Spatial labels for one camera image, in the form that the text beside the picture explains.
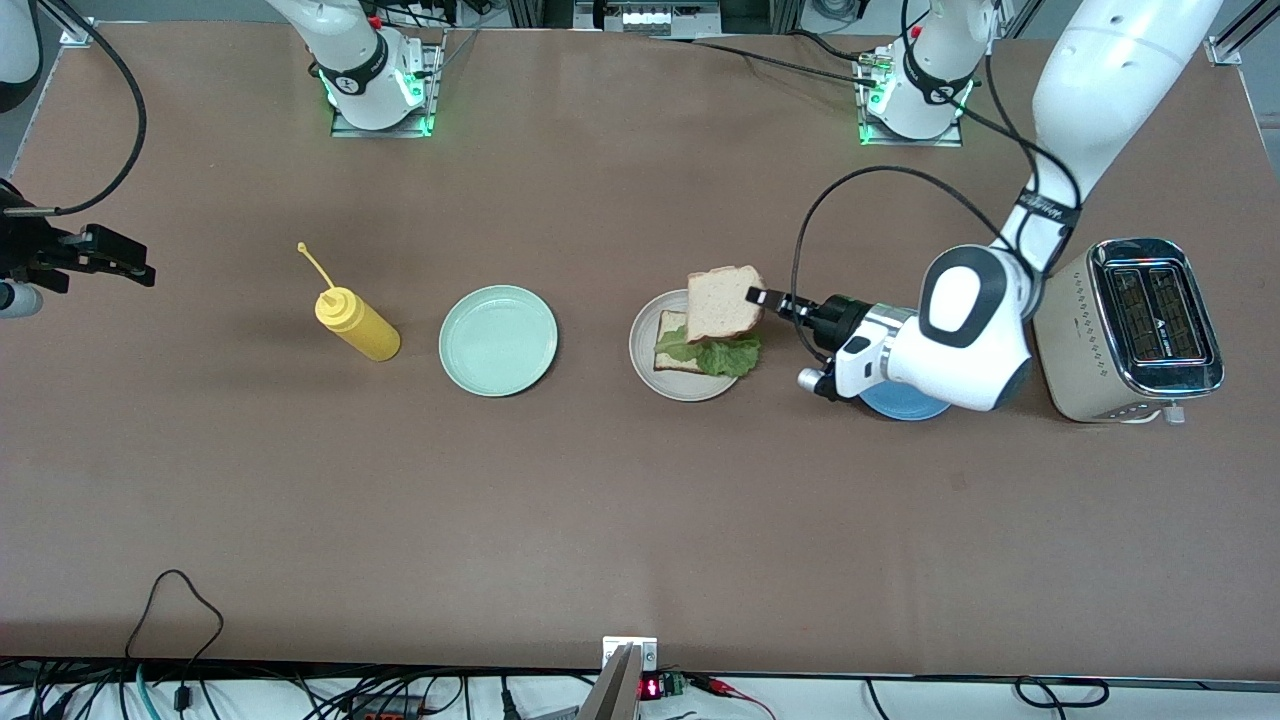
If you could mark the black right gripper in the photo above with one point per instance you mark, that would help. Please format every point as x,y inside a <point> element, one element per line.
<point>22,250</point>

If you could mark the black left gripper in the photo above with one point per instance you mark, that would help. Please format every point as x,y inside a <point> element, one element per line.
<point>838,315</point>

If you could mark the brown bread slice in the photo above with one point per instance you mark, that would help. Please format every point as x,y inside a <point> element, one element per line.
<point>670,328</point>
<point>725,300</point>

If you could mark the green lettuce leaf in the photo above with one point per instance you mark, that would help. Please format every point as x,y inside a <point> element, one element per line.
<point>730,358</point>

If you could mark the yellow mustard squeeze bottle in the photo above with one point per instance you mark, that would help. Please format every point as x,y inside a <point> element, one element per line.
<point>370,335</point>

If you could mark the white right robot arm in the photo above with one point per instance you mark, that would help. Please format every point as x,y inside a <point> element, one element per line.
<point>340,35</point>

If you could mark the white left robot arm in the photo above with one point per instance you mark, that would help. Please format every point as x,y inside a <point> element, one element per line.
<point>975,330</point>

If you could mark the beige plate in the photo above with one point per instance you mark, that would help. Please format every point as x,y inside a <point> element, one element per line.
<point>690,390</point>

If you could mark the blue plate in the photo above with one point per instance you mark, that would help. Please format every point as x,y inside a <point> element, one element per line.
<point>905,408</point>

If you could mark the mint green plate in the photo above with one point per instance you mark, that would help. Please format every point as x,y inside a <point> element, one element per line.
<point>498,340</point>

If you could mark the power unit white lights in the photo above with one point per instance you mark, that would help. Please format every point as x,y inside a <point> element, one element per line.
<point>650,18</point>

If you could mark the beige chrome toaster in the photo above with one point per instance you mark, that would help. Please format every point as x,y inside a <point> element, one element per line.
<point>1100,370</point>

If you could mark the red clip leads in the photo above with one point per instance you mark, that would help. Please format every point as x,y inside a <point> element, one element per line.
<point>715,685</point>

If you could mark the circuit board red display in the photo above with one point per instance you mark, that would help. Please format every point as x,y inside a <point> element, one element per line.
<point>652,688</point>

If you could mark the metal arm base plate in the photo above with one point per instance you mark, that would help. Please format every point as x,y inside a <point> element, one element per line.
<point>437,80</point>
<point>915,143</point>

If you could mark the aluminium frame corner bracket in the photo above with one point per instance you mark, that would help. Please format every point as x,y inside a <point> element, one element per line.
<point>1235,50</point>
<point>78,35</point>

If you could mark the small metal bracket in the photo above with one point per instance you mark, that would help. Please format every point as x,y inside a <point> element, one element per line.
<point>648,652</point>

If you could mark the grey camera mount beam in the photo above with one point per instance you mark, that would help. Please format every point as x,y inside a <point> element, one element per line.
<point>612,695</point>

